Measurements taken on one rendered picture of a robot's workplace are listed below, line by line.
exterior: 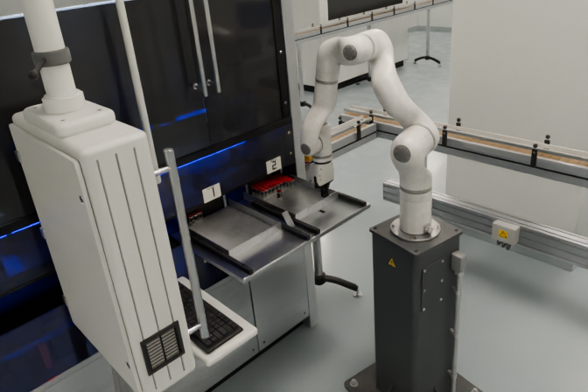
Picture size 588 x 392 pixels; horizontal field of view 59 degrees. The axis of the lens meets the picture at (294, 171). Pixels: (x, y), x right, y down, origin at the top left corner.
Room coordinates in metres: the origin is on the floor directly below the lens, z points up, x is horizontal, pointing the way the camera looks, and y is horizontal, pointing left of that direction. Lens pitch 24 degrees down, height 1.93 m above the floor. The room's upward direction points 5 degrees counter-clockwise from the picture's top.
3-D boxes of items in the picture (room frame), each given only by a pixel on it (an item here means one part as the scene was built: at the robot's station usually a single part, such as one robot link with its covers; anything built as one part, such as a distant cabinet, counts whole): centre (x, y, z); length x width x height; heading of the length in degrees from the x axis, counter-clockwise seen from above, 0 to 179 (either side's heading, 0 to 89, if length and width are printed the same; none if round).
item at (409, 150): (1.71, -0.43, 1.16); 0.19 x 0.12 x 0.24; 141
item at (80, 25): (1.78, 0.49, 1.51); 0.47 x 0.01 x 0.59; 132
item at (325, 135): (1.99, -0.12, 1.17); 0.09 x 0.08 x 0.13; 141
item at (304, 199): (2.06, 0.03, 0.90); 0.34 x 0.26 x 0.04; 42
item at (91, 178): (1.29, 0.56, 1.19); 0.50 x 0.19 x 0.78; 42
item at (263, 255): (1.89, 0.11, 0.87); 0.70 x 0.48 x 0.02; 132
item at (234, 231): (1.83, 0.28, 0.90); 0.34 x 0.26 x 0.04; 42
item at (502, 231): (2.21, -1.03, 0.50); 0.12 x 0.05 x 0.09; 42
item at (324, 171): (1.99, -0.12, 1.03); 0.10 x 0.08 x 0.11; 132
